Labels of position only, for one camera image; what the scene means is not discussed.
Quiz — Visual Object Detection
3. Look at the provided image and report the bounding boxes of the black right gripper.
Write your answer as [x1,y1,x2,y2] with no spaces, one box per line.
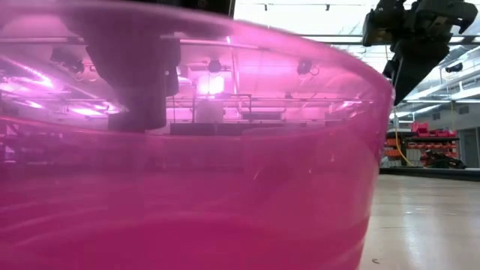
[382,0,479,107]

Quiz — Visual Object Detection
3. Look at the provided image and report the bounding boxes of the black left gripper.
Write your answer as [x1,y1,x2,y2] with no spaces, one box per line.
[85,32,182,133]

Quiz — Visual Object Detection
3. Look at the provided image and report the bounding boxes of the large pink translucent bowl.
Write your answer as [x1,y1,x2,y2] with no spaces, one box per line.
[0,0,395,270]

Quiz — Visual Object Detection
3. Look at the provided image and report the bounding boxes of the red storage bins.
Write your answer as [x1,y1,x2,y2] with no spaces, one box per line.
[410,121,458,138]

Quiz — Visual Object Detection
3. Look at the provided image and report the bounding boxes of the white box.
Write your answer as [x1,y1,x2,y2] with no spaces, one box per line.
[196,100,226,124]

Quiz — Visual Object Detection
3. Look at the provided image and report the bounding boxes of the shelf with orange bins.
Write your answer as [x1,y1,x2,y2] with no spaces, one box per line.
[381,129,461,169]

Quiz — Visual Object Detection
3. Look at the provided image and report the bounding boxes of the black bag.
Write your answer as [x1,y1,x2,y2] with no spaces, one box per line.
[425,149,468,170]

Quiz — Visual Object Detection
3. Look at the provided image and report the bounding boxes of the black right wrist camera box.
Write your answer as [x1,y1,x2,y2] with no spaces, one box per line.
[361,7,395,48]

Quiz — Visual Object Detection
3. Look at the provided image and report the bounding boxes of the yellow hanging cable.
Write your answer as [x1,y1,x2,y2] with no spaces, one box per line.
[392,106,416,167]

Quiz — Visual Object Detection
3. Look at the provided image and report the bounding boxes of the black metal frame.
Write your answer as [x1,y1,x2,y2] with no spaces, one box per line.
[192,92,254,125]

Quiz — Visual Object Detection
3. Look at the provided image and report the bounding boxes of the black ceiling dome camera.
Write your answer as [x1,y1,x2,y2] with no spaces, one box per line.
[207,58,224,74]

